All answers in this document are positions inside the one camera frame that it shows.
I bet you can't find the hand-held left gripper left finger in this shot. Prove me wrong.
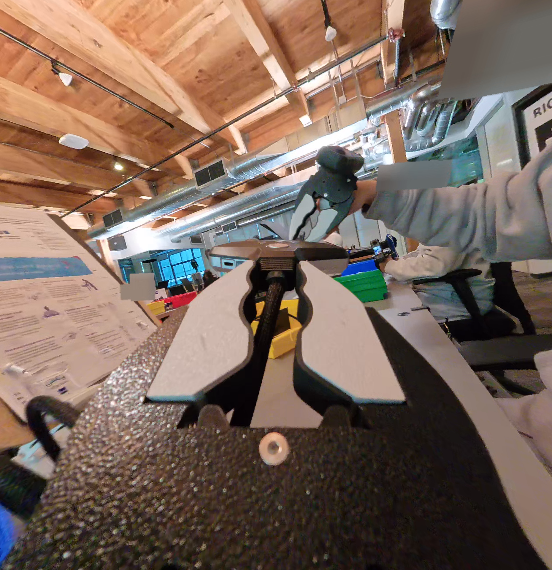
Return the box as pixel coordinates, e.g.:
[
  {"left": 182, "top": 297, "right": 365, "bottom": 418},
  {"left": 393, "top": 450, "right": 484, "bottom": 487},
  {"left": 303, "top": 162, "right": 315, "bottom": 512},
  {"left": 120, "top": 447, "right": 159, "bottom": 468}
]
[{"left": 145, "top": 260, "right": 257, "bottom": 404}]

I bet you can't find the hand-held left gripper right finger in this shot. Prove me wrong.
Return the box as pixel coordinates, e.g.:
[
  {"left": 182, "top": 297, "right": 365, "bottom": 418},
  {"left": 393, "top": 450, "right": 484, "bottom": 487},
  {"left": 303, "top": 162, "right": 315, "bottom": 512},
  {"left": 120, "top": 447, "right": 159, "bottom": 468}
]
[{"left": 293, "top": 260, "right": 407, "bottom": 406}]

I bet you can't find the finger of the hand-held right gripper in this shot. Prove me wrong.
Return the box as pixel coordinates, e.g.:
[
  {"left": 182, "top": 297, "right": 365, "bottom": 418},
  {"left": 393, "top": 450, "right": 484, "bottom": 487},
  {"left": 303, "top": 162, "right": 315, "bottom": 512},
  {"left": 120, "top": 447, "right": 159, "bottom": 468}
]
[
  {"left": 309, "top": 204, "right": 349, "bottom": 242},
  {"left": 288, "top": 191, "right": 324, "bottom": 244}
]

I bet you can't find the person's right forearm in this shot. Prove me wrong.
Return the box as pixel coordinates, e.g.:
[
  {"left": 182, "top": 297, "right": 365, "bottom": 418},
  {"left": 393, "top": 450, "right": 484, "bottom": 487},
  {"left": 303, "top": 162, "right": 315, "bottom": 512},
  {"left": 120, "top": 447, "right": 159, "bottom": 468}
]
[{"left": 362, "top": 141, "right": 552, "bottom": 264}]

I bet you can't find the person's right hand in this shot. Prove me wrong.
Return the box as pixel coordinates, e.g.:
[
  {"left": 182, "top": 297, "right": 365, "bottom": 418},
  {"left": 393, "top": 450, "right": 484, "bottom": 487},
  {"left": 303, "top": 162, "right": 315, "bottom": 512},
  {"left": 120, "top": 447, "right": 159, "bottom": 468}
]
[{"left": 350, "top": 178, "right": 379, "bottom": 215}]

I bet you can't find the red plastic bin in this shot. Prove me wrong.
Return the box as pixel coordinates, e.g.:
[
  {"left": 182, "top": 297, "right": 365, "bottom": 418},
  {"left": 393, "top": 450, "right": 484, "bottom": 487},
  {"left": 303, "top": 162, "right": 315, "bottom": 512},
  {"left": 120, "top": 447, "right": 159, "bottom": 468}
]
[{"left": 164, "top": 291, "right": 199, "bottom": 309}]

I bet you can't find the blue plastic bin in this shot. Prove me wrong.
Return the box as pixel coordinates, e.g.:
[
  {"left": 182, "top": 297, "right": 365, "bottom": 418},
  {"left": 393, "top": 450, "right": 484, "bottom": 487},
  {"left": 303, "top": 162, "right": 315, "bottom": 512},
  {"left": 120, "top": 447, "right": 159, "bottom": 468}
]
[{"left": 340, "top": 259, "right": 379, "bottom": 278}]

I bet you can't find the green plastic bin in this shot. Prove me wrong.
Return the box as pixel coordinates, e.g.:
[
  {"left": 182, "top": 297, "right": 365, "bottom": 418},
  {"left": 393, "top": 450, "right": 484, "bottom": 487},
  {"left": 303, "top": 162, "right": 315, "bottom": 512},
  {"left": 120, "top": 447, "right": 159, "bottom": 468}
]
[{"left": 334, "top": 269, "right": 388, "bottom": 303}]

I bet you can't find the black office chair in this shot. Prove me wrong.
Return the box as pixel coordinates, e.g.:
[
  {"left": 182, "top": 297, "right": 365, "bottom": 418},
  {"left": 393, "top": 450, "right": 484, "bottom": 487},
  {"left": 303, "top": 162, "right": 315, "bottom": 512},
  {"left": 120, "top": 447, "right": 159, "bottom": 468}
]
[{"left": 412, "top": 262, "right": 537, "bottom": 341}]

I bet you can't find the white instruction sheet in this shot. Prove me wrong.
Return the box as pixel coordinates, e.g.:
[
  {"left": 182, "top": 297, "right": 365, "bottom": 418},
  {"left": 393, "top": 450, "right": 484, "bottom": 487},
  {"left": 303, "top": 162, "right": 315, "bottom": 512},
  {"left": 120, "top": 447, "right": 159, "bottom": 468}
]
[{"left": 0, "top": 202, "right": 157, "bottom": 424}]

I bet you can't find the person's light sweatshirt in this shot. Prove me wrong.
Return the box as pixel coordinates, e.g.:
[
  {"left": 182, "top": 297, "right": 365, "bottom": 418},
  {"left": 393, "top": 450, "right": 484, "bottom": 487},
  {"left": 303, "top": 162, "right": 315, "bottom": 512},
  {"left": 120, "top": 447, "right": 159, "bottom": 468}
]
[{"left": 498, "top": 349, "right": 552, "bottom": 482}]

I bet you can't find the silver air duct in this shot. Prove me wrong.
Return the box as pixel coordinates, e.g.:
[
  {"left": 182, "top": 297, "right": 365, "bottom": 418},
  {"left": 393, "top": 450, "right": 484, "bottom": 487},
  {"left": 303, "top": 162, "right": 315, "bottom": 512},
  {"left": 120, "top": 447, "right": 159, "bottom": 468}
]
[{"left": 86, "top": 142, "right": 375, "bottom": 240}]

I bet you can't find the black framed wall sign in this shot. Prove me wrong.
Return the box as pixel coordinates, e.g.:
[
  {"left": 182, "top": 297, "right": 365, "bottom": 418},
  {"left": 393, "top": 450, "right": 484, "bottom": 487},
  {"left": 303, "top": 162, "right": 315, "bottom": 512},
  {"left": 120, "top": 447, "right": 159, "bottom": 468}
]
[{"left": 511, "top": 84, "right": 552, "bottom": 171}]

